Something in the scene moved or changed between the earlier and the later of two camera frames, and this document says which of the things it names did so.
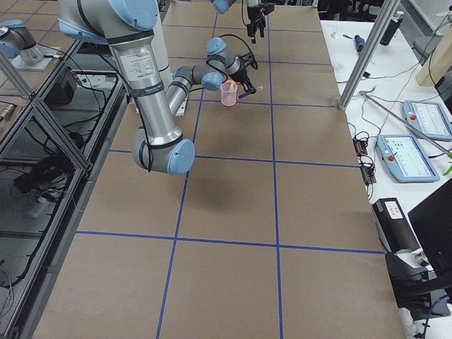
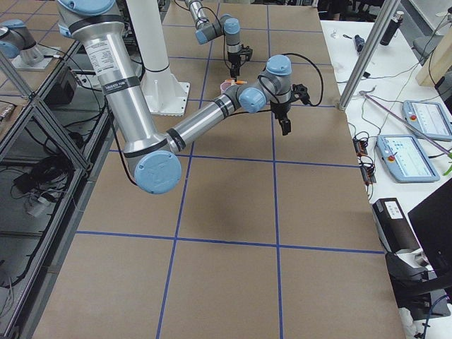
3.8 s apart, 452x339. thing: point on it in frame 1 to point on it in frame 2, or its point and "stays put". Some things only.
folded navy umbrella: (359, 43) stays put
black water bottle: (395, 24) stays put
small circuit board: (360, 147) stays put
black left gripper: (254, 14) to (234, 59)
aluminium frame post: (386, 11) stays put
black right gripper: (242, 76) to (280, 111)
